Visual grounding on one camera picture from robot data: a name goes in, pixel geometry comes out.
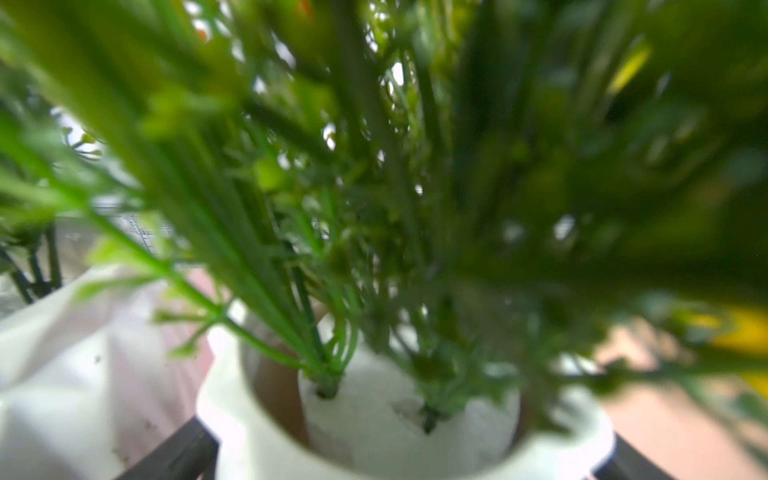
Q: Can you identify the yellow pink blue shelf rack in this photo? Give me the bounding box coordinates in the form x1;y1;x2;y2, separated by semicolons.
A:
196;327;738;479

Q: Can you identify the orange flower pot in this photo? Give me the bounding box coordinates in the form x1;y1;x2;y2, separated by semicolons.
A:
0;59;217;480
0;0;768;480

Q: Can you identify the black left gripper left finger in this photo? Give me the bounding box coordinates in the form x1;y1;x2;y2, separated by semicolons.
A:
117;416;219;480

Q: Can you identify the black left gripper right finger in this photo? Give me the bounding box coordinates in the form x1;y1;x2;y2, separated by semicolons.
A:
593;434;673;480

